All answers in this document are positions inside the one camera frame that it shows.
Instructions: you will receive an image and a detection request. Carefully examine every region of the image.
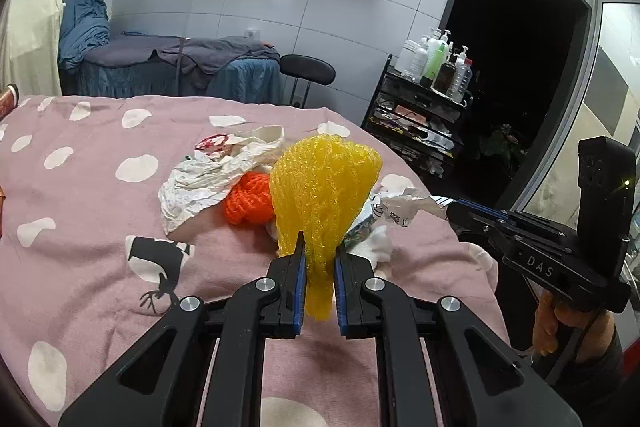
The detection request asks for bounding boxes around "blue cloth pile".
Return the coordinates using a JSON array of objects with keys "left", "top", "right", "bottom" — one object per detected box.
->
[{"left": 59, "top": 0, "right": 111, "bottom": 68}]

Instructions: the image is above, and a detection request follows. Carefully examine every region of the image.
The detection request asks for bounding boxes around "green potted plant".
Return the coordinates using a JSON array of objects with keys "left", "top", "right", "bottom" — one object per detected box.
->
[{"left": 480, "top": 124, "right": 528, "bottom": 168}]

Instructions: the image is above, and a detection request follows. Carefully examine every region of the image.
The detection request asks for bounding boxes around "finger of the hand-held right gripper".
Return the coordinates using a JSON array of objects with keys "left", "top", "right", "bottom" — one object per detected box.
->
[
  {"left": 457, "top": 227, "right": 505, "bottom": 260},
  {"left": 446, "top": 199, "right": 512, "bottom": 224}
]

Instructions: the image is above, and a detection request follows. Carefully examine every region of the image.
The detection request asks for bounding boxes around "person's right hand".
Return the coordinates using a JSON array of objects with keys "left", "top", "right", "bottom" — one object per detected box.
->
[{"left": 532, "top": 293, "right": 616, "bottom": 355}]

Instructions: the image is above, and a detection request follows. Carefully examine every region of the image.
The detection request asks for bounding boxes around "glass door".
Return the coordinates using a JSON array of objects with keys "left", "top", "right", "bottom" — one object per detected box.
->
[{"left": 510, "top": 0, "right": 640, "bottom": 228}]

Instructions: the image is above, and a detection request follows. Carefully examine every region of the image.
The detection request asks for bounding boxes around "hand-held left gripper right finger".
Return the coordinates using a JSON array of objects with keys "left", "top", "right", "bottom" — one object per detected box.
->
[{"left": 334, "top": 247, "right": 583, "bottom": 427}]

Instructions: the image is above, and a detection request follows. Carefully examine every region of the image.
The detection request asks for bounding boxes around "pink polka dot blanket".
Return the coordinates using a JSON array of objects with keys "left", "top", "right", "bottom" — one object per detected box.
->
[{"left": 0, "top": 94, "right": 511, "bottom": 427}]

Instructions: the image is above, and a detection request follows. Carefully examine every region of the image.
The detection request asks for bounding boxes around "red cylindrical object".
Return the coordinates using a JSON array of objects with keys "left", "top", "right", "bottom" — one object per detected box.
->
[{"left": 0, "top": 84, "right": 21, "bottom": 120}]

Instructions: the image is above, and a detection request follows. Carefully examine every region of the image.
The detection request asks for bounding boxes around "yellow foam net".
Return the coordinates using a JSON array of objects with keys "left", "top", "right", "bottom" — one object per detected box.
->
[{"left": 270, "top": 136, "right": 384, "bottom": 322}]

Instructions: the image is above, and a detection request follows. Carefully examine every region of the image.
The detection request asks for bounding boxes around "cream white cloth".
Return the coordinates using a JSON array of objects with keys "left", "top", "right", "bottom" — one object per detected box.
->
[{"left": 0, "top": 0, "right": 65, "bottom": 96}]

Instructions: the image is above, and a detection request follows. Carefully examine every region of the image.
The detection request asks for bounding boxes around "orange yarn ball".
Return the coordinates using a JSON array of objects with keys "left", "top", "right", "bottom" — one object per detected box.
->
[{"left": 223, "top": 173, "right": 275, "bottom": 225}]

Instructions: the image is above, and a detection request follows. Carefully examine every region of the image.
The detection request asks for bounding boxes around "person's right forearm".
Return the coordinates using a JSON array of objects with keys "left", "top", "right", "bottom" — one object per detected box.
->
[{"left": 557, "top": 337, "right": 626, "bottom": 410}]

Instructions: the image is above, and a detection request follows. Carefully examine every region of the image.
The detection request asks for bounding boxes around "group of pump bottles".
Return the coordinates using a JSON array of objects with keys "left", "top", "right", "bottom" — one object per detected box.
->
[{"left": 395, "top": 27, "right": 474, "bottom": 102}]

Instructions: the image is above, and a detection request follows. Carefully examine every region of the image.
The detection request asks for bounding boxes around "black trolley cart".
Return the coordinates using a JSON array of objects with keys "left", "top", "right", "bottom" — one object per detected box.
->
[{"left": 361, "top": 54, "right": 473, "bottom": 180}]

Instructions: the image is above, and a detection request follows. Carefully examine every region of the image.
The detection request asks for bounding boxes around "black round stool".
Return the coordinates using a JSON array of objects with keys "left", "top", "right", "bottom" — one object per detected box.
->
[{"left": 279, "top": 54, "right": 336, "bottom": 110}]

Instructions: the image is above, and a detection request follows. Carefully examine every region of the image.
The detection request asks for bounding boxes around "blue covered massage bed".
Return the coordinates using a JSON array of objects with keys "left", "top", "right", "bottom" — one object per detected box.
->
[{"left": 57, "top": 32, "right": 283, "bottom": 105}]

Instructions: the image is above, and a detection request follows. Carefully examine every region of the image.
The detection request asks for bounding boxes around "white crumpled plastic bag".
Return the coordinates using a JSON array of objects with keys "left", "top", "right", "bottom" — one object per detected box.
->
[{"left": 158, "top": 126, "right": 288, "bottom": 235}]

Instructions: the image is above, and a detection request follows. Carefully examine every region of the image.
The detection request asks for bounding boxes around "grey blanket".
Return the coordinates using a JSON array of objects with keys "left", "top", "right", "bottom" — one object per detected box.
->
[{"left": 82, "top": 34, "right": 281, "bottom": 78}]

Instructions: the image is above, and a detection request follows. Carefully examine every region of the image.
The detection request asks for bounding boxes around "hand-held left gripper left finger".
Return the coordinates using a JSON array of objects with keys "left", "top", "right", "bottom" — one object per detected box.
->
[{"left": 57, "top": 231, "right": 307, "bottom": 427}]

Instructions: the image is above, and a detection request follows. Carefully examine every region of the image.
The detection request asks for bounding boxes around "blue patterned wrapper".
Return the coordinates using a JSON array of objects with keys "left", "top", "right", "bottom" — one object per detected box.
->
[{"left": 345, "top": 202, "right": 381, "bottom": 248}]

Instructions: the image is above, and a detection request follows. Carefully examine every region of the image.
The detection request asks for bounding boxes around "white paper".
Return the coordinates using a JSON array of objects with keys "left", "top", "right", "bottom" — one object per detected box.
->
[{"left": 372, "top": 187, "right": 451, "bottom": 228}]

